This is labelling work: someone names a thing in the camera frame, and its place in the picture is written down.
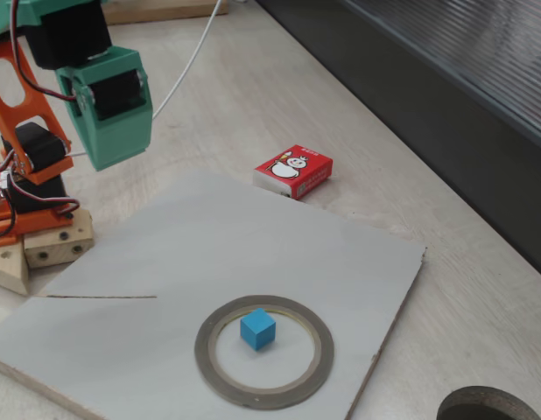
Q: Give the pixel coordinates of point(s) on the blue cube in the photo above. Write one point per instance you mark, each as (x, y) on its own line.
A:
(257, 330)

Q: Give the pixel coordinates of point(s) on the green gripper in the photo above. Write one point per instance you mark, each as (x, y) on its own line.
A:
(118, 139)

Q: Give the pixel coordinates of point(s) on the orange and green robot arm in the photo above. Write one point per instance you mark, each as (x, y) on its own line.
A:
(65, 39)

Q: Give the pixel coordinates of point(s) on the flat wooden plank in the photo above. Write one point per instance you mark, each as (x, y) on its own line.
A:
(165, 11)

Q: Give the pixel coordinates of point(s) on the grey board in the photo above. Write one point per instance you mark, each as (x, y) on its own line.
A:
(165, 245)

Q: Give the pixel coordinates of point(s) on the red snowman box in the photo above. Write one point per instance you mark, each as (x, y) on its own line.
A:
(297, 170)

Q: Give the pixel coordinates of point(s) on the grey ribbed desk partition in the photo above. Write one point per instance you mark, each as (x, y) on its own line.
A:
(428, 87)

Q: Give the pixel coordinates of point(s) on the wooden base block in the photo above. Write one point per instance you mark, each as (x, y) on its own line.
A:
(56, 251)

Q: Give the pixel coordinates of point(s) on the wooden wedge piece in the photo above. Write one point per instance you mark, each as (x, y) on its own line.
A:
(8, 271)

